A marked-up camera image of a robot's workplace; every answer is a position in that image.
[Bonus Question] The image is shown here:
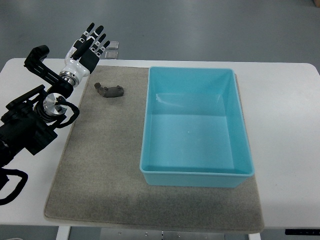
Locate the brown toy hippo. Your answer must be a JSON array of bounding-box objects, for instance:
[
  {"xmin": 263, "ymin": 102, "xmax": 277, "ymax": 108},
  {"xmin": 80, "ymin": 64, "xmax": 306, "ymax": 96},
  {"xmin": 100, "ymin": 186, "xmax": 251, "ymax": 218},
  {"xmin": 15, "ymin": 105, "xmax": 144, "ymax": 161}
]
[{"xmin": 94, "ymin": 82, "xmax": 125, "ymax": 98}]

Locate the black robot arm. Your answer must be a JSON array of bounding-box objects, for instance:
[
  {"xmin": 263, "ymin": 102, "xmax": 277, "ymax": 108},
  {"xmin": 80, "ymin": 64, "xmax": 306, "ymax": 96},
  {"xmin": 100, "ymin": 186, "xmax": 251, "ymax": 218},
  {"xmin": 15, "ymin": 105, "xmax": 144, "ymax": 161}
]
[{"xmin": 0, "ymin": 45, "xmax": 80, "ymax": 167}]

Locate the grey felt mat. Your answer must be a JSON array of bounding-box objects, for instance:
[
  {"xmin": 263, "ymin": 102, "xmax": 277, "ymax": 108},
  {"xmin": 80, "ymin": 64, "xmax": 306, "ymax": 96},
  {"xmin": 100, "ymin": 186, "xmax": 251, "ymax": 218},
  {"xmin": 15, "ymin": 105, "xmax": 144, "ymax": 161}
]
[{"xmin": 44, "ymin": 66, "xmax": 264, "ymax": 233}]

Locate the black table control panel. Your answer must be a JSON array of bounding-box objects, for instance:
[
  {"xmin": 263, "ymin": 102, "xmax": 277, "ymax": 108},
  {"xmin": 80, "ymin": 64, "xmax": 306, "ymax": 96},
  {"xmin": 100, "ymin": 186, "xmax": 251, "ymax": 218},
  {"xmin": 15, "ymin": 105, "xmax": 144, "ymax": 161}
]
[{"xmin": 285, "ymin": 228, "xmax": 320, "ymax": 236}]

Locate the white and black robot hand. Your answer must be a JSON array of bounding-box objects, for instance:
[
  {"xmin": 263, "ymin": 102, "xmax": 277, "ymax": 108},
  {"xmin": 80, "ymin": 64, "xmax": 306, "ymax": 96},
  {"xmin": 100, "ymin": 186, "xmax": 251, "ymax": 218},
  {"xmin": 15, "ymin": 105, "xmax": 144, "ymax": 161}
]
[{"xmin": 59, "ymin": 23, "xmax": 110, "ymax": 88}]

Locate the black cable loop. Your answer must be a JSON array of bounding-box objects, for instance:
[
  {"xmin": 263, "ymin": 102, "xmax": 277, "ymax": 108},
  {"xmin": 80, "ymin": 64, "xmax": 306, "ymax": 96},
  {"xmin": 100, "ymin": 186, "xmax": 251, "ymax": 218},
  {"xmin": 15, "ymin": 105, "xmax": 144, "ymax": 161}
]
[{"xmin": 0, "ymin": 168, "xmax": 29, "ymax": 206}]

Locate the blue plastic box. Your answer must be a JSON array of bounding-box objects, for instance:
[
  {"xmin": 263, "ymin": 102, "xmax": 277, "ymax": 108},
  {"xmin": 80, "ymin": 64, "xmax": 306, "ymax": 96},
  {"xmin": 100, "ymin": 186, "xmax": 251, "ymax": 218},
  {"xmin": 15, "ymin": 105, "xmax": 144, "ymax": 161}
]
[{"xmin": 140, "ymin": 66, "xmax": 255, "ymax": 188}]

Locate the white table leg frame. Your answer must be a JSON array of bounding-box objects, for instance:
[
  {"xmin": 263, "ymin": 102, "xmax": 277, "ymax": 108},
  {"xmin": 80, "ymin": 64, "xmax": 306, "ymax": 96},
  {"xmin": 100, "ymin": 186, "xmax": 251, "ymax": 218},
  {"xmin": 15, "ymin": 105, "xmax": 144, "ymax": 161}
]
[{"xmin": 55, "ymin": 226, "xmax": 261, "ymax": 240}]

